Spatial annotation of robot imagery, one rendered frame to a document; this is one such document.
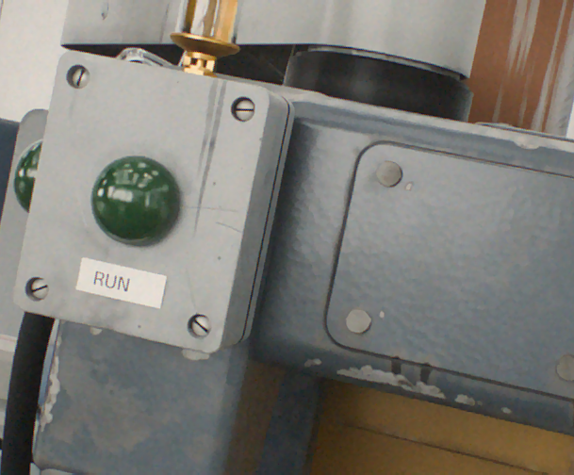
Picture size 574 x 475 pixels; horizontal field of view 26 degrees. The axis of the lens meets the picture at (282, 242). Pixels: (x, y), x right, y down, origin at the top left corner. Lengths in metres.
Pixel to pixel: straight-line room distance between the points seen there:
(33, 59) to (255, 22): 5.49
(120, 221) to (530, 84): 0.58
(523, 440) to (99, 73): 0.36
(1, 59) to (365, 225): 5.76
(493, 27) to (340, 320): 0.53
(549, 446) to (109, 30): 0.40
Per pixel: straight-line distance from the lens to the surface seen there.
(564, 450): 0.70
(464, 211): 0.45
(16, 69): 6.16
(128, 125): 0.42
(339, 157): 0.46
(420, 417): 0.70
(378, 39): 0.58
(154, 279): 0.42
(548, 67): 0.95
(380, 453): 0.76
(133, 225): 0.41
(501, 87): 0.95
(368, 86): 0.57
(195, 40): 0.49
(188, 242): 0.42
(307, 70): 0.59
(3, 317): 0.92
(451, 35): 0.59
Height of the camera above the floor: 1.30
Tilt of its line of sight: 3 degrees down
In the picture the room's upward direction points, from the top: 12 degrees clockwise
